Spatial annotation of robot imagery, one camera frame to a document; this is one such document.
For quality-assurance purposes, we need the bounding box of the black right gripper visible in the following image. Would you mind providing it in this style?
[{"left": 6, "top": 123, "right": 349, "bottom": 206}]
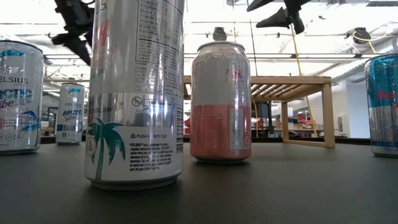
[{"left": 247, "top": 0, "right": 312, "bottom": 35}]

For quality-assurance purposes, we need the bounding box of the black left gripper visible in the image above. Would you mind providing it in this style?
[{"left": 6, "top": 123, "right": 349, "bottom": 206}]
[{"left": 51, "top": 0, "right": 95, "bottom": 66}]

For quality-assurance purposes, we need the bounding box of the dark can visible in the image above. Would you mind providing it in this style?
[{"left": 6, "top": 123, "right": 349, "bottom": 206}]
[{"left": 83, "top": 0, "right": 185, "bottom": 191}]

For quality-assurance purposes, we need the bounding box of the Celsius Arctic Vibe can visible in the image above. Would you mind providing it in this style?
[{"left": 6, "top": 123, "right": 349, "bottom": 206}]
[
  {"left": 55, "top": 82, "right": 86, "bottom": 146},
  {"left": 0, "top": 39, "right": 44, "bottom": 156}
]

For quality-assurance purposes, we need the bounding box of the blue silver Red Bull can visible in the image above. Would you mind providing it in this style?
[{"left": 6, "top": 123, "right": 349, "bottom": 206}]
[{"left": 364, "top": 53, "right": 398, "bottom": 159}]

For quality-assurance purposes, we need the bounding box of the wooden slatted shelf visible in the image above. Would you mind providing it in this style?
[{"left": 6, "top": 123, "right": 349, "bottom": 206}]
[{"left": 183, "top": 75, "right": 336, "bottom": 149}]

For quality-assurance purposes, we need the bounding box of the pink and silver can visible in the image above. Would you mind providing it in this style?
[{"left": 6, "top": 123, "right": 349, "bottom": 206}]
[{"left": 189, "top": 40, "right": 252, "bottom": 164}]

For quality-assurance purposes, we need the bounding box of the black hanging cable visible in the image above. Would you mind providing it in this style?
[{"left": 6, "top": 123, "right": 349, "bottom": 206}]
[{"left": 248, "top": 11, "right": 259, "bottom": 77}]

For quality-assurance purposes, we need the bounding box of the black ceiling cable reel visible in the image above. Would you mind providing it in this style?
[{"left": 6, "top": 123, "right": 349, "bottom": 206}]
[
  {"left": 344, "top": 27, "right": 373, "bottom": 45},
  {"left": 213, "top": 27, "right": 228, "bottom": 42}
]

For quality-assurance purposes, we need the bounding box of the yellow hanging cable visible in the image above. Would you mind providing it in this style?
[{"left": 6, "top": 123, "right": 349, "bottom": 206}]
[{"left": 290, "top": 24, "right": 318, "bottom": 138}]

